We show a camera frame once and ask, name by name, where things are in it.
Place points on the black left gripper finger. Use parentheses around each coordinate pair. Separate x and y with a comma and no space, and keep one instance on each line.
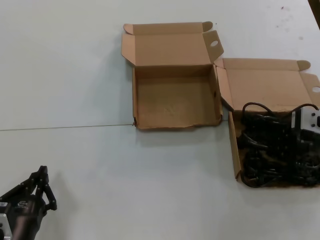
(27,181)
(48,195)

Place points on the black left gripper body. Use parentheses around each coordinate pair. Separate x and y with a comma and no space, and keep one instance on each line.
(26,215)

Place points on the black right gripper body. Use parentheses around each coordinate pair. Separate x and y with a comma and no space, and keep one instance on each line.
(311,136)

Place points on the open cardboard box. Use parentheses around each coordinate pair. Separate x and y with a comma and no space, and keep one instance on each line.
(265,85)

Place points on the cardboard box with torn edge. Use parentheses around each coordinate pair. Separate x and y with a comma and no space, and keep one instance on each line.
(172,100)

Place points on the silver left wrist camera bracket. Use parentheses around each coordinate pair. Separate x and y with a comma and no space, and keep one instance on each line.
(3,222)

